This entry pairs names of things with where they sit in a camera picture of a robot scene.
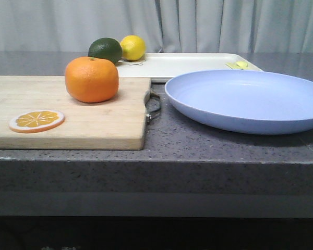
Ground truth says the orange fruit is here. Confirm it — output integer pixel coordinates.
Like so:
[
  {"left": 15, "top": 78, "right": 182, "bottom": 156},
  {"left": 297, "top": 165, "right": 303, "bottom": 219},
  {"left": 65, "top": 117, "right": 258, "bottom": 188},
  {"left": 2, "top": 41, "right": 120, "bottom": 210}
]
[{"left": 64, "top": 56, "right": 119, "bottom": 103}]

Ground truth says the light blue plate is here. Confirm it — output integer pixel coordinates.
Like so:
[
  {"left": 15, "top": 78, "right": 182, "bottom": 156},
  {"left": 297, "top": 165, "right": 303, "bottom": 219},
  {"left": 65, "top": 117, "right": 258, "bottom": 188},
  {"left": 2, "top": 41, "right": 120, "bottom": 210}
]
[{"left": 165, "top": 70, "right": 313, "bottom": 135}]

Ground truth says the cream white tray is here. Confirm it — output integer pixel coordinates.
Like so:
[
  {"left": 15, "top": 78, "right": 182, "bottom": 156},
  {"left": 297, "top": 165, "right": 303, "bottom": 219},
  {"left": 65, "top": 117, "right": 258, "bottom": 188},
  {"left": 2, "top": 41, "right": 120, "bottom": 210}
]
[{"left": 116, "top": 53, "right": 261, "bottom": 82}]

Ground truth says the wooden cutting board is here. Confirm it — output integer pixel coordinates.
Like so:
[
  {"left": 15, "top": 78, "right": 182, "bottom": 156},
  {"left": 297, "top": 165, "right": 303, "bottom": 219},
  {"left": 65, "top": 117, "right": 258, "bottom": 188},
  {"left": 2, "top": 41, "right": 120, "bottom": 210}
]
[{"left": 0, "top": 76, "right": 151, "bottom": 150}]

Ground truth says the yellow lemon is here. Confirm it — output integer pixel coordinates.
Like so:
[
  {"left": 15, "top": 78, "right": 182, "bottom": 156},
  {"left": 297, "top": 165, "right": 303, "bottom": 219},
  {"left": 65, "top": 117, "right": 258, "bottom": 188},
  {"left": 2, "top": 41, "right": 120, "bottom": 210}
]
[{"left": 120, "top": 35, "right": 146, "bottom": 61}]

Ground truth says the green lime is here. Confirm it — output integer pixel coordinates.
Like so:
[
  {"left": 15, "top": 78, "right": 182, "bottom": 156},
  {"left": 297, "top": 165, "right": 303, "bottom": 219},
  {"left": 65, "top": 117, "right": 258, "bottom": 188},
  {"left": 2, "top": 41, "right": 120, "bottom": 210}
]
[{"left": 88, "top": 37, "right": 123, "bottom": 64}]

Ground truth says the grey white curtain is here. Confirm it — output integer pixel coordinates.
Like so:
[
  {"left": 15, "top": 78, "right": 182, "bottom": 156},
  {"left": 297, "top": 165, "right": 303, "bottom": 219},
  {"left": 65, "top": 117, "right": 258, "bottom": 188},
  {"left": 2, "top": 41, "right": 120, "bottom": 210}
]
[{"left": 0, "top": 1, "right": 313, "bottom": 53}]

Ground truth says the orange slice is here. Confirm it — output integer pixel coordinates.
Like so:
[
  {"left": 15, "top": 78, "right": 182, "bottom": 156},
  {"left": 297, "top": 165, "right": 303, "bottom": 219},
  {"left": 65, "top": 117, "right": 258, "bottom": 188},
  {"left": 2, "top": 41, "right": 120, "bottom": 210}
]
[{"left": 8, "top": 110, "right": 65, "bottom": 133}]

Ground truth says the metal cutting board handle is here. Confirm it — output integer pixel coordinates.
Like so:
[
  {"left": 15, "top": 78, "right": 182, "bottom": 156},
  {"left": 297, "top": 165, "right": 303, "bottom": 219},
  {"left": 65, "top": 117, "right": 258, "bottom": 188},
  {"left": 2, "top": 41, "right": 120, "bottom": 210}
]
[{"left": 145, "top": 89, "right": 161, "bottom": 123}]

